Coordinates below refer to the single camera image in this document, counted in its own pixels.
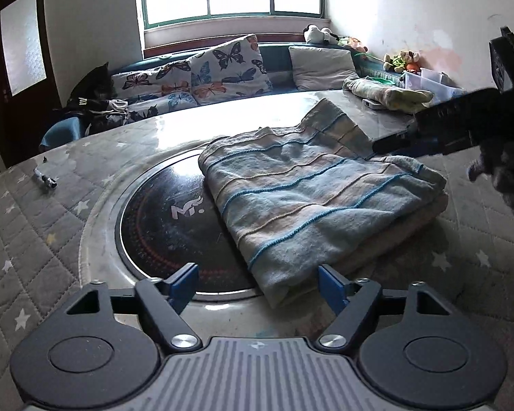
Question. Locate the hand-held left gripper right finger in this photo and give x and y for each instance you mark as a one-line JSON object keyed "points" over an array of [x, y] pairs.
{"points": [[327, 287]]}

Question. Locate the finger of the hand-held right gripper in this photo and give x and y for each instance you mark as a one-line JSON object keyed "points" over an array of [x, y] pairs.
{"points": [[507, 58], [449, 122]]}

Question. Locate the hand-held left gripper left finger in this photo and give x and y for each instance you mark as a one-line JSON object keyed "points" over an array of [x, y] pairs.
{"points": [[184, 284]]}

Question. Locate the blue striped towel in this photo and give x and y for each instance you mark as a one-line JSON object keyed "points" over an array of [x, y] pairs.
{"points": [[291, 197]]}

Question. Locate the dark clothes pile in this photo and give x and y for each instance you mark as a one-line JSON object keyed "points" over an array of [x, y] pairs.
{"points": [[98, 117]]}

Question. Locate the person's right hand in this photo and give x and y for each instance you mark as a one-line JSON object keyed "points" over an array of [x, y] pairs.
{"points": [[505, 171]]}

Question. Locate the clear plastic storage box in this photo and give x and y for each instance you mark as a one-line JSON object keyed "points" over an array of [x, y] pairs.
{"points": [[432, 81]]}

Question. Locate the round black induction cooktop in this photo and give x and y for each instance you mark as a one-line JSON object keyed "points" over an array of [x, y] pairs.
{"points": [[162, 231]]}

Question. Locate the rolled floral cloth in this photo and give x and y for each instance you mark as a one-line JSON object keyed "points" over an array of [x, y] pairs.
{"points": [[389, 94]]}

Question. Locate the group of small plush toys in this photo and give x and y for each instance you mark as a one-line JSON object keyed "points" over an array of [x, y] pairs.
{"points": [[400, 60]]}

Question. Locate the small white gadget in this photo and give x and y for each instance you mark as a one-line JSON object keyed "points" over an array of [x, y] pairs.
{"points": [[371, 103]]}

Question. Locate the pink and green plush toy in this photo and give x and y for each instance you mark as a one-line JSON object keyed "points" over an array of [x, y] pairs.
{"points": [[353, 44]]}

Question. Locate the beige cushion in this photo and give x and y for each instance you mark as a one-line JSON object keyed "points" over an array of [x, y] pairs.
{"points": [[321, 68]]}

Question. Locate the panda plush toy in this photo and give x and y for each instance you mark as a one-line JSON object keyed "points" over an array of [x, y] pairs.
{"points": [[321, 34]]}

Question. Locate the black and clear pen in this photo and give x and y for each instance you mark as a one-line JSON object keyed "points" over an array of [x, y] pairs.
{"points": [[46, 178]]}

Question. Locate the small butterfly print pillow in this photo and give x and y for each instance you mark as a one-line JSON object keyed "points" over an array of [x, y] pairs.
{"points": [[167, 105]]}

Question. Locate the blue sofa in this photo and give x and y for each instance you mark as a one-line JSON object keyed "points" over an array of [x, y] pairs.
{"points": [[278, 62]]}

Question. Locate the blue cushion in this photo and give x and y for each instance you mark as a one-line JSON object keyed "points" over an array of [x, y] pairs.
{"points": [[62, 132]]}

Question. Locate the flat butterfly print pillow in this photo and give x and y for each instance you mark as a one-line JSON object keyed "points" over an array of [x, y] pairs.
{"points": [[150, 79]]}

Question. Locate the black bag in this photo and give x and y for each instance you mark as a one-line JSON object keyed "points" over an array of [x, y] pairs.
{"points": [[92, 87]]}

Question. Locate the large butterfly print pillow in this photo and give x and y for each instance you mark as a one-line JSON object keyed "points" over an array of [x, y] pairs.
{"points": [[231, 70]]}

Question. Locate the dark wooden door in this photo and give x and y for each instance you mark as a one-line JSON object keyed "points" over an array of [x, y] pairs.
{"points": [[25, 115]]}

